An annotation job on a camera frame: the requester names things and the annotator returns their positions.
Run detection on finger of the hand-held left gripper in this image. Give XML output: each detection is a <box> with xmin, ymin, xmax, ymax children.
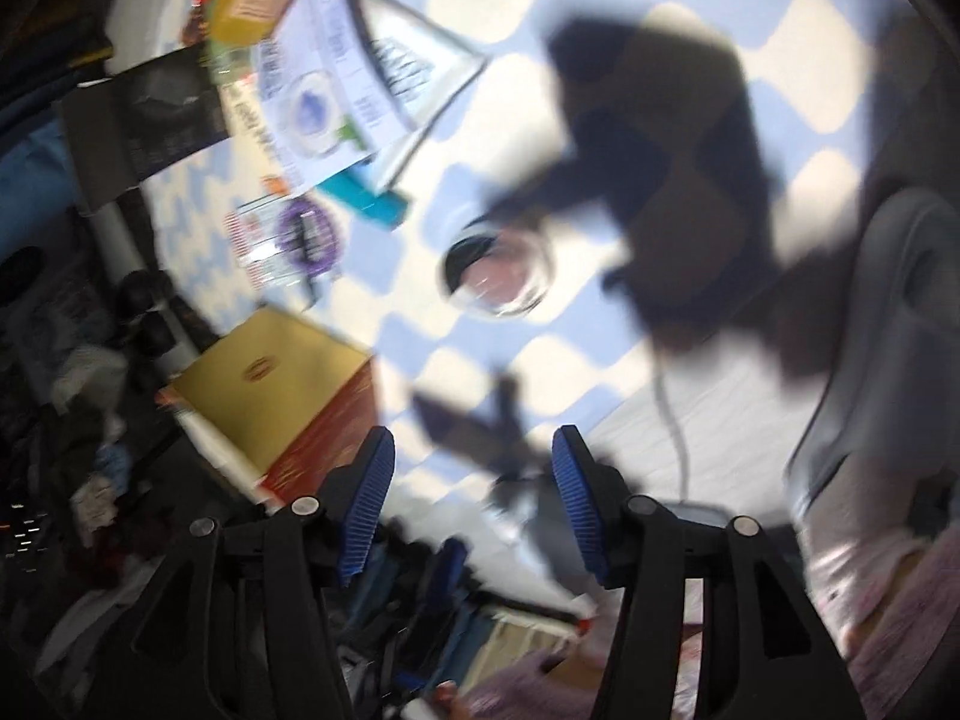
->
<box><xmin>435</xmin><ymin>538</ymin><xmax>470</xmax><ymax>601</ymax></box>

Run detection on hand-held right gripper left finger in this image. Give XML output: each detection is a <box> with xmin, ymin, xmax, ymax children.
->
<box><xmin>97</xmin><ymin>426</ymin><xmax>396</xmax><ymax>720</ymax></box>

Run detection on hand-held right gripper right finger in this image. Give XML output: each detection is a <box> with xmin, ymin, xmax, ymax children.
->
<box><xmin>551</xmin><ymin>425</ymin><xmax>845</xmax><ymax>720</ymax></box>

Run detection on clear glass jar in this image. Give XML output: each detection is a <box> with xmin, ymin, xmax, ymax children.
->
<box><xmin>439</xmin><ymin>229</ymin><xmax>560</xmax><ymax>320</ymax></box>

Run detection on purple hair tie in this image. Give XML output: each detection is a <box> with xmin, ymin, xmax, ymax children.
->
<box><xmin>274</xmin><ymin>195</ymin><xmax>346</xmax><ymax>278</ymax></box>

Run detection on gold box with red sides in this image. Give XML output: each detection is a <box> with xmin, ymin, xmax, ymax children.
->
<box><xmin>157</xmin><ymin>307</ymin><xmax>376</xmax><ymax>515</ymax></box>

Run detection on pile of clothes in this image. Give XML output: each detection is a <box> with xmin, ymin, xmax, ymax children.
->
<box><xmin>0</xmin><ymin>345</ymin><xmax>173</xmax><ymax>616</ymax></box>

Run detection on clear packet with red stripes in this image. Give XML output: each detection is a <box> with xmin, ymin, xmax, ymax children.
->
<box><xmin>225</xmin><ymin>191</ymin><xmax>353</xmax><ymax>290</ymax></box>

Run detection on teal flat packet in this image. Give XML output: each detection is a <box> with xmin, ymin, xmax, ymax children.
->
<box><xmin>315</xmin><ymin>165</ymin><xmax>412</xmax><ymax>230</ymax></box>

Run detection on person's grey pants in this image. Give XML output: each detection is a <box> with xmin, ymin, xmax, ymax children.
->
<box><xmin>784</xmin><ymin>187</ymin><xmax>960</xmax><ymax>616</ymax></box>

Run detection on purple fleece robe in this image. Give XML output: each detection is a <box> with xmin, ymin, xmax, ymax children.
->
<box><xmin>840</xmin><ymin>532</ymin><xmax>960</xmax><ymax>720</ymax></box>

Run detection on white pole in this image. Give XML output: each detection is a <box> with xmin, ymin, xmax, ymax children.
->
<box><xmin>94</xmin><ymin>206</ymin><xmax>196</xmax><ymax>361</ymax></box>

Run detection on white booklet with blue circle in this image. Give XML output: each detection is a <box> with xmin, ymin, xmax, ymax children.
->
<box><xmin>259</xmin><ymin>0</ymin><xmax>421</xmax><ymax>196</ymax></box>

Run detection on black box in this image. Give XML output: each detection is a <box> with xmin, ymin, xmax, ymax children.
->
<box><xmin>60</xmin><ymin>45</ymin><xmax>230</xmax><ymax>215</ymax></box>

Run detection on silver white foil packet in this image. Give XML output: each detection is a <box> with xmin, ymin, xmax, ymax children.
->
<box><xmin>356</xmin><ymin>0</ymin><xmax>488</xmax><ymax>192</ymax></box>

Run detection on blue cloth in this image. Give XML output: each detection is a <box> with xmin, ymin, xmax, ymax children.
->
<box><xmin>0</xmin><ymin>120</ymin><xmax>80</xmax><ymax>256</ymax></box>

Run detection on blue white checkered blanket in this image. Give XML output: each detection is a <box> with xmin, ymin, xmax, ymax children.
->
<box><xmin>142</xmin><ymin>0</ymin><xmax>901</xmax><ymax>541</ymax></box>

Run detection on grey cable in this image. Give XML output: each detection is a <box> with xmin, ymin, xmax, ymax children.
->
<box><xmin>652</xmin><ymin>349</ymin><xmax>698</xmax><ymax>503</ymax></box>

